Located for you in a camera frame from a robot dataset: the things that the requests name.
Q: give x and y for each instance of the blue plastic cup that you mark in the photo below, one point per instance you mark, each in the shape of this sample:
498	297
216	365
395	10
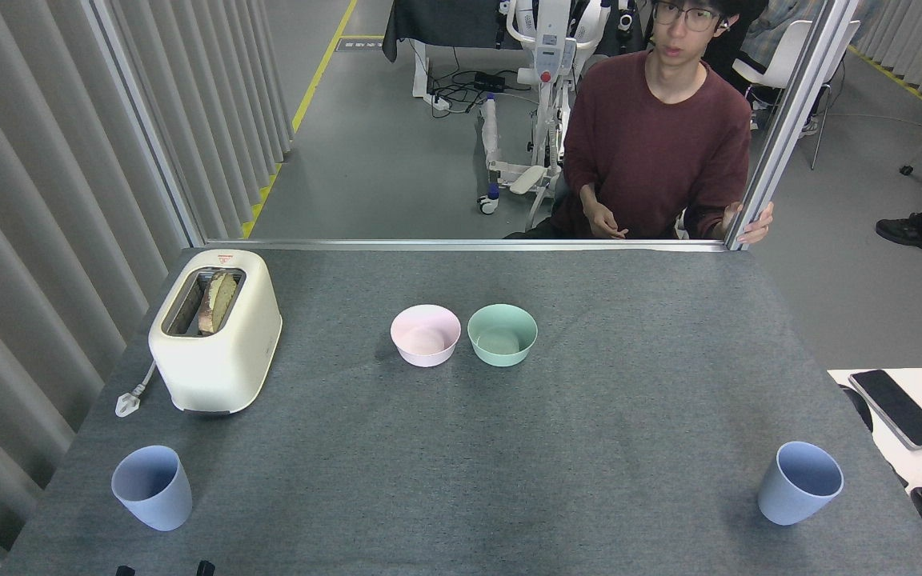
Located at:
153	496
789	500

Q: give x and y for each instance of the person's right hand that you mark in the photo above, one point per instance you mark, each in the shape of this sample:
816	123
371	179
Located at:
601	216

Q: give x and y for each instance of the person's left hand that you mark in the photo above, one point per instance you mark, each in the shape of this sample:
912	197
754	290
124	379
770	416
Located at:
757	228

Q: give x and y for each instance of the cream white toaster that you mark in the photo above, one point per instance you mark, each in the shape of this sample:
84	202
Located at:
221	368

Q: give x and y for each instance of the toasted bread slice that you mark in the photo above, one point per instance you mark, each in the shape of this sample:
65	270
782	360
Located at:
219	302

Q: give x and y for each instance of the pink bowl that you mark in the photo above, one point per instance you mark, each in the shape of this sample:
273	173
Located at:
425	344

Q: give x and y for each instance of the green bowl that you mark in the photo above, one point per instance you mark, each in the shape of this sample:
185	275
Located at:
503	346

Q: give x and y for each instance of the white power strip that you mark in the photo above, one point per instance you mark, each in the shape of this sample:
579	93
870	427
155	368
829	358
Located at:
438	101

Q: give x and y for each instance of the black power adapter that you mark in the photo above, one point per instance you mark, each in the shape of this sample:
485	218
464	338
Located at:
490	82

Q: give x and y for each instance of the black cloth covered table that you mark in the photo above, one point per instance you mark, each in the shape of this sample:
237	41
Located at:
445	24

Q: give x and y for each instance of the white stand on wheels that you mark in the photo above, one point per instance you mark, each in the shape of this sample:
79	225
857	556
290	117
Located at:
551	80

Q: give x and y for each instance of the seated person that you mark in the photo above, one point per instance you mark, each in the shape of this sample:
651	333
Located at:
653	144

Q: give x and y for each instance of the black smartphone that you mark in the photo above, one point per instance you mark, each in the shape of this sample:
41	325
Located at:
899	408

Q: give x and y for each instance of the white chair with metal legs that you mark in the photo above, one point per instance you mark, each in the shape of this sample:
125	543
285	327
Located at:
781	60

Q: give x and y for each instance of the silver frame rail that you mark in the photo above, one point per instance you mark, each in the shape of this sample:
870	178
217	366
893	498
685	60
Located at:
461	244

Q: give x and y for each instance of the silver frame post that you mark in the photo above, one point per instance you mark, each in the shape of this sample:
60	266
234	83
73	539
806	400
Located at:
149	128
789	128

